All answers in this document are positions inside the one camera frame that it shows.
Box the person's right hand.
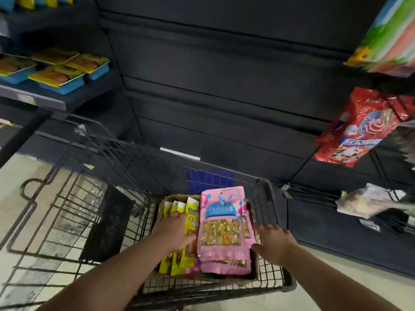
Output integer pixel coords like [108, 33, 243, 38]
[251, 223, 298, 268]

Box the person's left hand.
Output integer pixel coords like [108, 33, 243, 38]
[151, 211, 198, 262]

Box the pink candy packet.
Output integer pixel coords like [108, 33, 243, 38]
[241, 200, 257, 249]
[197, 186, 255, 270]
[198, 258, 253, 276]

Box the person's right forearm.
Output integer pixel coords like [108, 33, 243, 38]
[281, 245, 395, 311]

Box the person's left forearm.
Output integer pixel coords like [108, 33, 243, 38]
[35, 238, 182, 311]

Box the tall yellow snack packet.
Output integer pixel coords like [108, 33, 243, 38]
[180, 196, 200, 270]

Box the brown cardboard box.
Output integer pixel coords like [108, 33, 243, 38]
[154, 194, 260, 284]

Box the black cart seat flap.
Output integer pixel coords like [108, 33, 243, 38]
[79, 187, 136, 263]

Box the white shelf label strip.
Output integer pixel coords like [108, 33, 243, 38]
[160, 147, 202, 161]

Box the pale clear snack bag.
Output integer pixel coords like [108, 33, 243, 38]
[335, 183, 415, 220]

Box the large red candy bag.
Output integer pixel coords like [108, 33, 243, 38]
[314, 87, 402, 168]

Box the black store shelf unit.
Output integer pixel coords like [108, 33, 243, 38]
[0, 0, 415, 279]

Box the blue tray yellow label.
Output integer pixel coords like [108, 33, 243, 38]
[64, 54, 111, 81]
[0, 55, 37, 85]
[27, 65, 86, 95]
[32, 48, 80, 66]

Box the small red candy bag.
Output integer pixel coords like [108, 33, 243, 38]
[386, 95, 415, 123]

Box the shelf price tag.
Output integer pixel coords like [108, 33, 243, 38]
[17, 93, 37, 106]

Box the colourful green pink package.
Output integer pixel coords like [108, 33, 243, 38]
[343, 0, 415, 78]

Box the row of yellow blue packets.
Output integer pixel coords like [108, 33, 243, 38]
[0, 0, 80, 13]

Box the black wire display rack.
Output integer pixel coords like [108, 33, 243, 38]
[281, 147, 415, 238]

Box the black wire shopping cart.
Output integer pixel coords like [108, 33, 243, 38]
[0, 108, 297, 311]

